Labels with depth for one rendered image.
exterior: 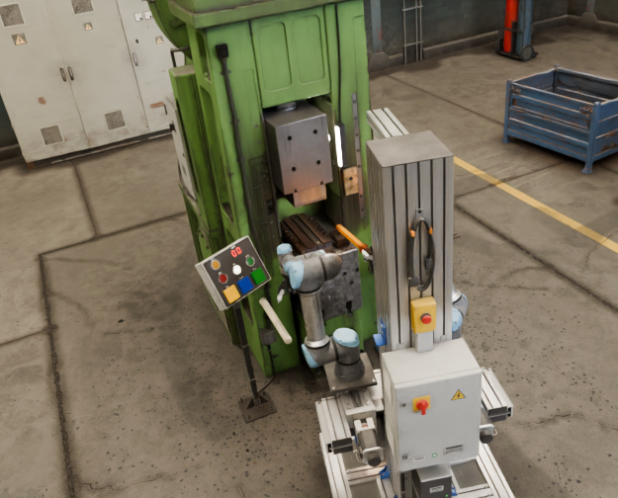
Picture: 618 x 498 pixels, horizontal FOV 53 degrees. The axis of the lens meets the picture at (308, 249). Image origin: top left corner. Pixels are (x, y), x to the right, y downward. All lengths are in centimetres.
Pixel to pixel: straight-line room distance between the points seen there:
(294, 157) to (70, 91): 543
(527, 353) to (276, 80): 242
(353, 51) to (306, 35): 30
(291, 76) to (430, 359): 172
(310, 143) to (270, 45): 55
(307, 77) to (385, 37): 708
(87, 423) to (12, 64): 514
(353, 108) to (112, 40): 525
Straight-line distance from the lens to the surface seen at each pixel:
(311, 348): 287
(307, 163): 348
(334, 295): 389
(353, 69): 361
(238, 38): 333
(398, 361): 250
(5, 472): 441
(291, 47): 343
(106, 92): 860
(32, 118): 862
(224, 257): 340
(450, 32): 1122
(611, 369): 446
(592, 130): 674
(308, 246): 372
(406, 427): 255
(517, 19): 1074
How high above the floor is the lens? 290
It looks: 31 degrees down
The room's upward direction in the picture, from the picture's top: 7 degrees counter-clockwise
